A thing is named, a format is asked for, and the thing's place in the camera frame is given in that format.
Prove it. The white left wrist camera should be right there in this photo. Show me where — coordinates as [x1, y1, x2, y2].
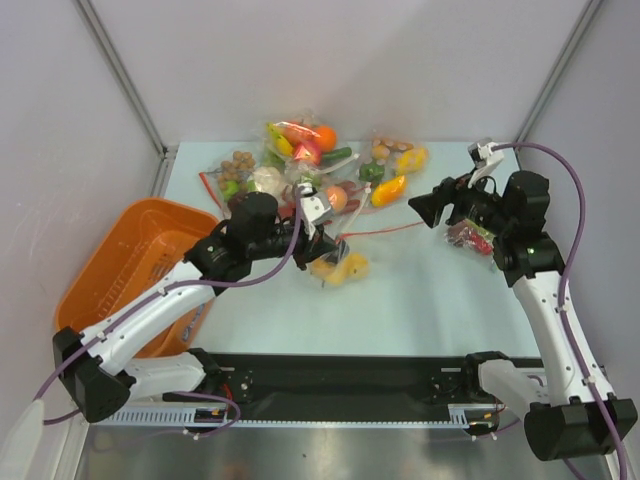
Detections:
[296, 182, 334, 239]

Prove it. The zip bag with green pear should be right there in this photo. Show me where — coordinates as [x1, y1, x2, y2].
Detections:
[444, 220, 494, 257]

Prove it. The zip bag with orange top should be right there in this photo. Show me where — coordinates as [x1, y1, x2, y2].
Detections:
[264, 111, 359, 172]

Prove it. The zip bag with lobster grapes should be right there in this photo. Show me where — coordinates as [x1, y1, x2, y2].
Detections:
[275, 165, 369, 234]

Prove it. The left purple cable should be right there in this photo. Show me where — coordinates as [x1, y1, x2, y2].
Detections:
[32, 189, 306, 427]

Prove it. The yellow fake pepper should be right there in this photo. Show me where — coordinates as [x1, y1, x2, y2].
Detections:
[324, 253, 370, 287]

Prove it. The white cable duct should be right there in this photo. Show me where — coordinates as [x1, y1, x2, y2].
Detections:
[99, 400, 500, 436]

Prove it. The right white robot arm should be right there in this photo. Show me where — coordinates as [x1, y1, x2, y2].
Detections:
[408, 171, 638, 461]

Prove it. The zip bag with yellow peppers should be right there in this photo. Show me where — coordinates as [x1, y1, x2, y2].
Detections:
[357, 130, 431, 209]

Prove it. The zip bag with cauliflower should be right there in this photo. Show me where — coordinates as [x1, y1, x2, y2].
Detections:
[198, 149, 288, 218]

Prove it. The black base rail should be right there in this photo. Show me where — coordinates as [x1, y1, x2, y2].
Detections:
[193, 352, 497, 408]

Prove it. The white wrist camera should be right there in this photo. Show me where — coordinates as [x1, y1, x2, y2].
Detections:
[296, 182, 334, 239]
[468, 138, 504, 187]

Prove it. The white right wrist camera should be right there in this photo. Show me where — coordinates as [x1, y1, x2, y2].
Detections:
[468, 138, 504, 187]

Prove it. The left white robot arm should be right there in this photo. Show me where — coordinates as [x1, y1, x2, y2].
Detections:
[53, 187, 341, 423]

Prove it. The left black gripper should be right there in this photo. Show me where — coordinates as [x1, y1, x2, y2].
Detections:
[249, 216, 338, 271]

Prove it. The zip bag with yellow fruit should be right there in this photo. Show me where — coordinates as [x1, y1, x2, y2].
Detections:
[307, 219, 426, 292]

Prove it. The orange plastic basket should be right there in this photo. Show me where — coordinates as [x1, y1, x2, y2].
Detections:
[54, 198, 219, 332]

